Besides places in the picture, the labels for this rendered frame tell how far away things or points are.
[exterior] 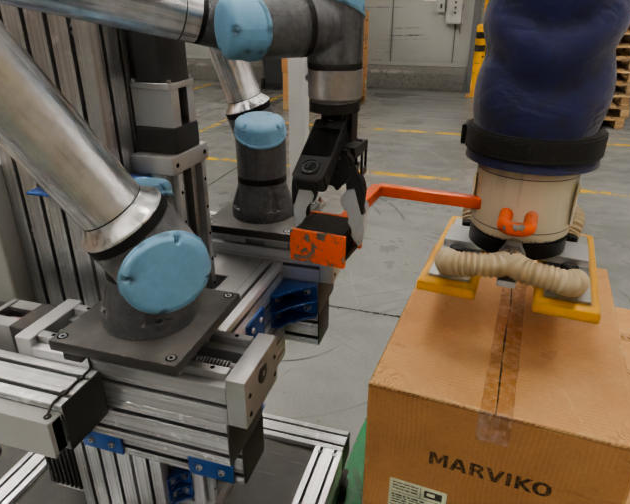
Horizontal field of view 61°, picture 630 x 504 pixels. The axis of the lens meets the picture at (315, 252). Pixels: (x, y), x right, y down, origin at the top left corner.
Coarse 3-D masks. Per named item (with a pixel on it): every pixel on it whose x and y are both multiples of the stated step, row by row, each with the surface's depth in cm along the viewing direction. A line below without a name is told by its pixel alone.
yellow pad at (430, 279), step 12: (456, 216) 121; (432, 252) 104; (432, 264) 99; (420, 276) 94; (432, 276) 94; (444, 276) 94; (456, 276) 93; (420, 288) 94; (432, 288) 93; (444, 288) 92; (456, 288) 91; (468, 288) 91
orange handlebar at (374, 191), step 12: (372, 192) 98; (384, 192) 102; (396, 192) 101; (408, 192) 100; (420, 192) 99; (432, 192) 98; (444, 192) 98; (444, 204) 98; (456, 204) 97; (468, 204) 96; (480, 204) 96; (504, 216) 87; (528, 216) 88; (504, 228) 85; (516, 228) 84; (528, 228) 84
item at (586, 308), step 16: (576, 240) 103; (592, 240) 109; (592, 256) 102; (592, 272) 96; (592, 288) 91; (544, 304) 86; (560, 304) 86; (576, 304) 86; (592, 304) 86; (592, 320) 84
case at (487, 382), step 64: (448, 320) 105; (512, 320) 105; (576, 320) 105; (384, 384) 88; (448, 384) 88; (512, 384) 88; (576, 384) 88; (384, 448) 93; (448, 448) 88; (512, 448) 83; (576, 448) 79
